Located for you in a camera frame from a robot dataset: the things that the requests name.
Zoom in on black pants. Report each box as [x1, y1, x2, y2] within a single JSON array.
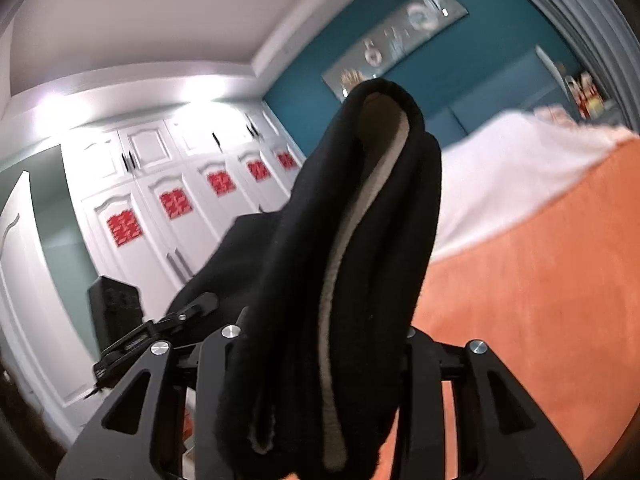
[[169, 79, 442, 479]]

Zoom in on black speaker box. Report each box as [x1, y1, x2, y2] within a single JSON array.
[[88, 276, 143, 352]]

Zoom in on white door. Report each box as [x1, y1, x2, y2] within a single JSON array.
[[1, 171, 101, 448]]

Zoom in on white wardrobe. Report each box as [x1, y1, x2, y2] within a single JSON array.
[[62, 101, 305, 318]]

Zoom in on orange bed blanket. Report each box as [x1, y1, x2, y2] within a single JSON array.
[[413, 141, 639, 474]]

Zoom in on white bed sheet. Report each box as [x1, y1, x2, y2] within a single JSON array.
[[432, 105, 639, 261]]

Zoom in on items on far nightstand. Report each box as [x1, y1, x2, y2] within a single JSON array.
[[565, 72, 605, 120]]

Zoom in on blue headboard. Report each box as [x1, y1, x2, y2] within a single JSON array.
[[425, 46, 582, 148]]

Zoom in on grey blue curtain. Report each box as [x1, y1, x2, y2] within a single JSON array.
[[530, 0, 639, 131]]

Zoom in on wall picture frame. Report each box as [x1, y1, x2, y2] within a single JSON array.
[[322, 0, 469, 102]]

